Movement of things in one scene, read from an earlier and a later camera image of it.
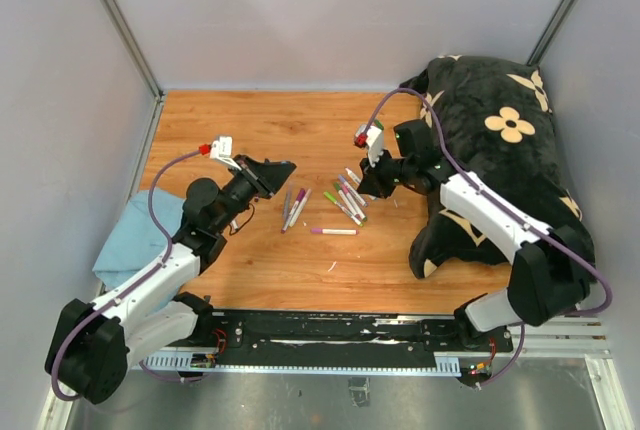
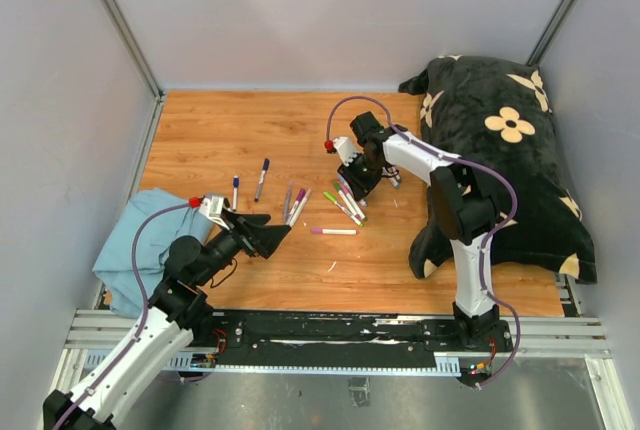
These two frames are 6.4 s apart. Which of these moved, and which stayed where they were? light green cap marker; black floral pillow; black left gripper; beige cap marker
Moved: black left gripper
Stayed: black floral pillow; beige cap marker; light green cap marker
